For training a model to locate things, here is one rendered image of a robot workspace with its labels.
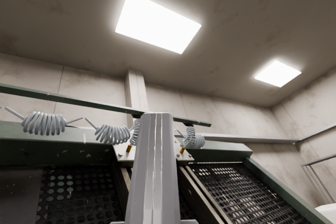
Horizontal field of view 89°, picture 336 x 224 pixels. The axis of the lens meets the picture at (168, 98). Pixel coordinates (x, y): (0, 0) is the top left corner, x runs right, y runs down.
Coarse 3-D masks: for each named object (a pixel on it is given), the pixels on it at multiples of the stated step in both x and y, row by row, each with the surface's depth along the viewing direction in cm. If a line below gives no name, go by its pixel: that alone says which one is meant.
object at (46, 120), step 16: (32, 96) 49; (48, 96) 51; (64, 96) 53; (16, 112) 46; (32, 112) 46; (128, 112) 65; (144, 112) 69; (32, 128) 45; (48, 128) 47; (64, 128) 50; (96, 128) 57; (112, 128) 58; (112, 144) 59
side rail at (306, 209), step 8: (248, 160) 124; (256, 168) 118; (264, 168) 121; (264, 176) 114; (272, 176) 114; (272, 184) 109; (280, 184) 108; (280, 192) 105; (288, 192) 102; (288, 200) 101; (296, 200) 98; (304, 200) 101; (296, 208) 97; (304, 208) 94; (312, 208) 96; (304, 216) 94; (312, 216) 91; (320, 216) 91
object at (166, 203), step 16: (160, 112) 10; (160, 128) 9; (160, 144) 8; (160, 160) 7; (160, 176) 7; (176, 176) 7; (160, 192) 6; (176, 192) 6; (160, 208) 6; (176, 208) 6
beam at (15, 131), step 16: (0, 128) 52; (16, 128) 55; (80, 128) 69; (0, 144) 50; (16, 144) 52; (32, 144) 54; (48, 144) 56; (64, 144) 59; (80, 144) 62; (96, 144) 65; (208, 144) 107; (224, 144) 118; (240, 144) 133; (0, 160) 52; (16, 160) 54; (32, 160) 56; (48, 160) 58; (64, 160) 61; (80, 160) 64; (96, 160) 67; (112, 160) 71; (208, 160) 106; (224, 160) 115; (240, 160) 126
